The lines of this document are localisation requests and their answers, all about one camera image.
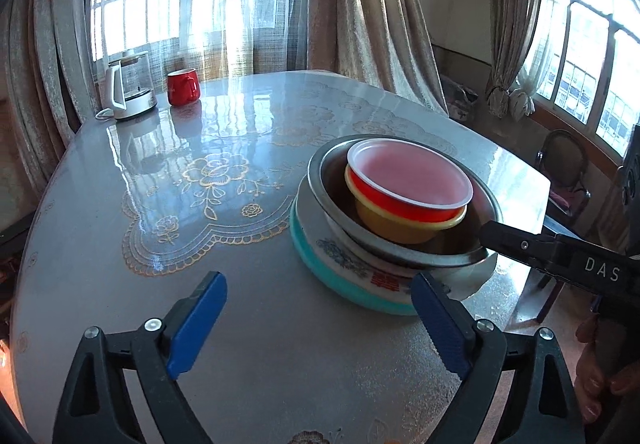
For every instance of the sheer white curtain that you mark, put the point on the sheer white curtain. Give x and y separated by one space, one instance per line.
240 39

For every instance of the white glass electric kettle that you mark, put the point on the white glass electric kettle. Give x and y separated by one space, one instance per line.
135 94

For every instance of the beige tied curtain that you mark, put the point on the beige tied curtain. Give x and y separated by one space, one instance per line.
515 24

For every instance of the teal plastic plate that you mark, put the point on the teal plastic plate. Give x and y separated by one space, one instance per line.
310 259

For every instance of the floral plastic tablecloth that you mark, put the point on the floral plastic tablecloth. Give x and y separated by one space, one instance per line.
200 234

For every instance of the red mug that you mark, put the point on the red mug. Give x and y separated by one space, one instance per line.
180 89

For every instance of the wide corner window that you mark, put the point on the wide corner window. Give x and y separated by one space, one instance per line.
585 64

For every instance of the yellow plastic bowl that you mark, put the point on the yellow plastic bowl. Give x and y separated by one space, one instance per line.
395 229

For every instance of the person's right hand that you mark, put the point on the person's right hand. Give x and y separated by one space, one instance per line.
590 374

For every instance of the beige draped curtain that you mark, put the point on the beige draped curtain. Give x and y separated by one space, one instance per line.
365 24

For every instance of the dark round-back chair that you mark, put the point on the dark round-back chair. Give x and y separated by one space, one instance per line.
565 164

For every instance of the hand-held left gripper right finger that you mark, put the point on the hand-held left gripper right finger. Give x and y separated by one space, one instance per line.
440 324

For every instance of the large white printed plate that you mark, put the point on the large white printed plate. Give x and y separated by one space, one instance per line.
340 251

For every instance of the beige side curtain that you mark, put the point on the beige side curtain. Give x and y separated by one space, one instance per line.
45 74

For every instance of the red plastic bowl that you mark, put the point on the red plastic bowl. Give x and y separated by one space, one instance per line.
410 174

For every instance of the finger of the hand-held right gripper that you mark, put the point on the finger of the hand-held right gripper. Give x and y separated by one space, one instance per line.
515 244

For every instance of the stainless steel bowl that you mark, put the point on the stainless steel bowl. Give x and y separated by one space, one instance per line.
330 189

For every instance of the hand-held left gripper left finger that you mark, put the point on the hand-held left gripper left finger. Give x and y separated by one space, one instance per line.
197 324

